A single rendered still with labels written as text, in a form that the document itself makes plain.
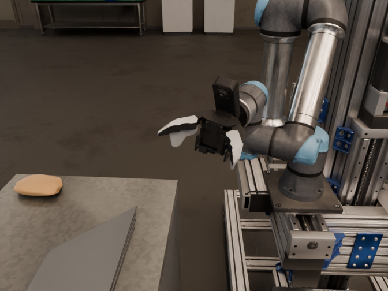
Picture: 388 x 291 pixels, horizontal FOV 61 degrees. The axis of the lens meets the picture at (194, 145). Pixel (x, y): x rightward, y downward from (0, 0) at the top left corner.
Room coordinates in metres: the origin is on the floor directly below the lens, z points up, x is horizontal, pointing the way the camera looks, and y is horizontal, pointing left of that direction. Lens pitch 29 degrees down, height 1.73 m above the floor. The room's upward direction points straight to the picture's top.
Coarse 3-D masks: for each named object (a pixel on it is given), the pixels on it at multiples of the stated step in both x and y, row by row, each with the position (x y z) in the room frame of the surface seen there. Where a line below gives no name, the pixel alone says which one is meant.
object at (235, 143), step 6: (228, 132) 0.55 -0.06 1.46; (234, 132) 0.55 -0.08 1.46; (228, 138) 0.53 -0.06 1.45; (234, 138) 0.53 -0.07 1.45; (240, 138) 0.53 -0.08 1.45; (228, 144) 0.52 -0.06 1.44; (234, 144) 0.50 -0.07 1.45; (240, 144) 0.51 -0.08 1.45; (234, 150) 0.49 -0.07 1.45; (240, 150) 0.49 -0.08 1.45; (234, 156) 0.47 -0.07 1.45; (234, 162) 0.47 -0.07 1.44
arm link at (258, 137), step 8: (248, 128) 0.72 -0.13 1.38; (256, 128) 0.73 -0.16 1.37; (264, 128) 0.73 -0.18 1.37; (272, 128) 0.73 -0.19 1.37; (248, 136) 0.72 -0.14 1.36; (256, 136) 0.72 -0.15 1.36; (264, 136) 0.71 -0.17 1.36; (248, 144) 0.72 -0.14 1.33; (256, 144) 0.71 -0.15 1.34; (264, 144) 0.70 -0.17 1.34; (248, 152) 0.72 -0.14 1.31; (256, 152) 0.72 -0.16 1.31; (264, 152) 0.70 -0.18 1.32; (248, 160) 0.73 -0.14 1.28
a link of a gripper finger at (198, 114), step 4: (192, 112) 0.61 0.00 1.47; (196, 112) 0.61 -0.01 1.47; (200, 112) 0.61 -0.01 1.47; (180, 116) 0.59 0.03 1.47; (184, 116) 0.59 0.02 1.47; (188, 116) 0.59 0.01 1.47; (196, 116) 0.60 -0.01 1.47; (200, 116) 0.60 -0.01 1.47; (200, 120) 0.59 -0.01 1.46; (204, 120) 0.59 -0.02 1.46
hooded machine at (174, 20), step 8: (168, 0) 9.18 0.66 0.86; (176, 0) 9.19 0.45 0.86; (184, 0) 9.20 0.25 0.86; (168, 8) 9.18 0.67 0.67; (176, 8) 9.19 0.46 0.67; (184, 8) 9.20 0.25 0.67; (168, 16) 9.18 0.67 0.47; (176, 16) 9.19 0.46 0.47; (184, 16) 9.20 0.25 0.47; (168, 24) 9.18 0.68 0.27; (176, 24) 9.19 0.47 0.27; (184, 24) 9.20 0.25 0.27; (192, 24) 9.26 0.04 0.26; (168, 32) 9.23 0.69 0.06; (176, 32) 9.24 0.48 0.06; (184, 32) 9.25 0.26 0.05
